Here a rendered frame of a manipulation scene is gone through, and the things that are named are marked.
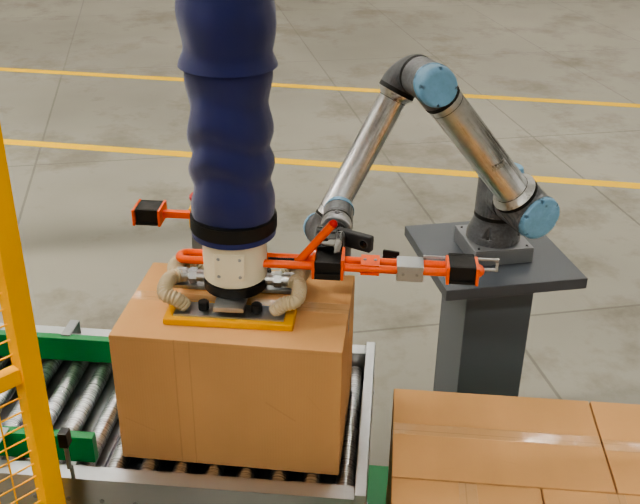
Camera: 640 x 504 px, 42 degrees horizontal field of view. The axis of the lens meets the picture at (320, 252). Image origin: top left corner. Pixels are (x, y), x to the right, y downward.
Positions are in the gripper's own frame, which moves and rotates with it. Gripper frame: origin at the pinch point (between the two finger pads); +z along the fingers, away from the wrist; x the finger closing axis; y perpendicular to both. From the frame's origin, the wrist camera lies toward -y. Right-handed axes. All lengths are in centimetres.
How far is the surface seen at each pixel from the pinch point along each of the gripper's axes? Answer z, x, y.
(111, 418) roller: 4, -54, 64
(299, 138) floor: -393, -105, 53
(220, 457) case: 22, -50, 28
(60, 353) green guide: -21, -51, 89
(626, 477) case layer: 14, -52, -82
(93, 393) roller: -7, -54, 74
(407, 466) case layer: 16, -53, -23
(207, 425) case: 22, -40, 32
